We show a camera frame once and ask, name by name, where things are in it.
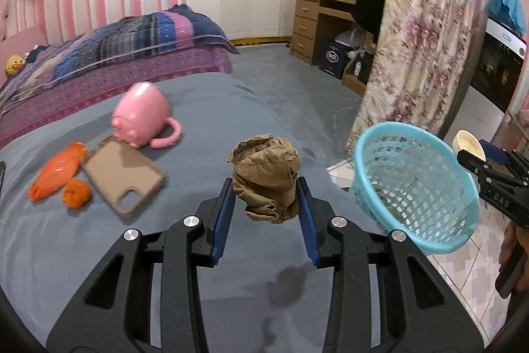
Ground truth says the person's right hand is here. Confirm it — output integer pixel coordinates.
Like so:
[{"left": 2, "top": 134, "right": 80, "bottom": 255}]
[{"left": 501, "top": 221, "right": 519, "bottom": 267}]

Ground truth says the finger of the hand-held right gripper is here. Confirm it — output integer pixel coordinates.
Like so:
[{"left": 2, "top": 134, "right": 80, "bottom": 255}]
[
  {"left": 457, "top": 148, "right": 497, "bottom": 182},
  {"left": 479, "top": 140, "right": 521, "bottom": 172}
]

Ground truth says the blue purple patterned quilt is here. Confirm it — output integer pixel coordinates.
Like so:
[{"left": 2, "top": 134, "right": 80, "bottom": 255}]
[{"left": 0, "top": 3, "right": 240, "bottom": 118}]

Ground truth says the orange plastic wrapper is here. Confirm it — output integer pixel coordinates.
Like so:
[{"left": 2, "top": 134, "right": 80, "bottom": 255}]
[{"left": 28, "top": 142, "right": 88, "bottom": 202}]

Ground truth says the black glass cabinet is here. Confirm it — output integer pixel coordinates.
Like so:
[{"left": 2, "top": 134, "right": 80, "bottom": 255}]
[{"left": 471, "top": 18, "right": 529, "bottom": 114}]

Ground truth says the beige floral curtain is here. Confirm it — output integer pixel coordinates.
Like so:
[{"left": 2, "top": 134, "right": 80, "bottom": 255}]
[{"left": 345, "top": 0, "right": 474, "bottom": 149}]

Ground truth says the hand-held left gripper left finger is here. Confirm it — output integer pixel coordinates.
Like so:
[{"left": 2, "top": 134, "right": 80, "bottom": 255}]
[{"left": 46, "top": 177, "right": 237, "bottom": 353}]

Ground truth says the grey bed sheet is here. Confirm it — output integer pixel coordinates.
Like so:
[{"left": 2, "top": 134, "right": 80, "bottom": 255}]
[{"left": 0, "top": 72, "right": 385, "bottom": 353}]

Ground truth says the black box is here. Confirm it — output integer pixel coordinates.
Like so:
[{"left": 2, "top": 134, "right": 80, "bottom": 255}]
[{"left": 318, "top": 41, "right": 352, "bottom": 78}]

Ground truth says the tan phone case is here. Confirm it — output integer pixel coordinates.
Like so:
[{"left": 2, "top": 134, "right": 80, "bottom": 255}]
[{"left": 82, "top": 136, "right": 166, "bottom": 218}]

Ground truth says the light blue plastic basket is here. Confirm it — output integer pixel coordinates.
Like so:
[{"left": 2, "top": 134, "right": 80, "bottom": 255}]
[{"left": 349, "top": 122, "right": 481, "bottom": 254}]

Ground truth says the pink mug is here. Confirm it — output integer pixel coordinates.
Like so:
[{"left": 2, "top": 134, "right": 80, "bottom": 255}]
[{"left": 111, "top": 82, "right": 183, "bottom": 150}]

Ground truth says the small cream cup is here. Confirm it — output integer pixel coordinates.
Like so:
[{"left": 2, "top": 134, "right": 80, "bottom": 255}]
[{"left": 452, "top": 130, "right": 487, "bottom": 162}]

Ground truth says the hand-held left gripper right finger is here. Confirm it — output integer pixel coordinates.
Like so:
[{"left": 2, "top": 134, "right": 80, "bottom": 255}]
[{"left": 295, "top": 176, "right": 484, "bottom": 353}]

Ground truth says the purple dotted bed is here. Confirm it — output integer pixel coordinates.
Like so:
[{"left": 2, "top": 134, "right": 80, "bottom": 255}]
[{"left": 0, "top": 47, "right": 234, "bottom": 149}]

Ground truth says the cardboard box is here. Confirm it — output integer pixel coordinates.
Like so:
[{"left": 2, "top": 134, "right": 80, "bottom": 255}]
[{"left": 342, "top": 55, "right": 373, "bottom": 97}]

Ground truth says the small orange ball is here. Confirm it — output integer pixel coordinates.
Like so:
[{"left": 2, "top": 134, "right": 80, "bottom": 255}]
[{"left": 63, "top": 179, "right": 92, "bottom": 210}]

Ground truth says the wooden desk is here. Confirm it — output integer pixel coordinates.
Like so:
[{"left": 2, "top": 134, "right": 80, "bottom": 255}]
[{"left": 291, "top": 0, "right": 364, "bottom": 66}]

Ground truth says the brown paper ball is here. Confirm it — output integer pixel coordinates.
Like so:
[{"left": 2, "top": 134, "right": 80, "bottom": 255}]
[{"left": 227, "top": 135, "right": 302, "bottom": 225}]

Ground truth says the yellow duck plush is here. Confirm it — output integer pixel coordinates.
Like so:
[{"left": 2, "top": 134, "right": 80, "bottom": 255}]
[{"left": 5, "top": 54, "right": 24, "bottom": 77}]

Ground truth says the blue cloth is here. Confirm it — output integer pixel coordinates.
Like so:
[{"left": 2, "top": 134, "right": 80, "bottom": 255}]
[{"left": 488, "top": 0, "right": 527, "bottom": 37}]

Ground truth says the white bag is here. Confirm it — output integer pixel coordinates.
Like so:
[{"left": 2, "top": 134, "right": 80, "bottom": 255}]
[{"left": 335, "top": 28, "right": 375, "bottom": 56}]

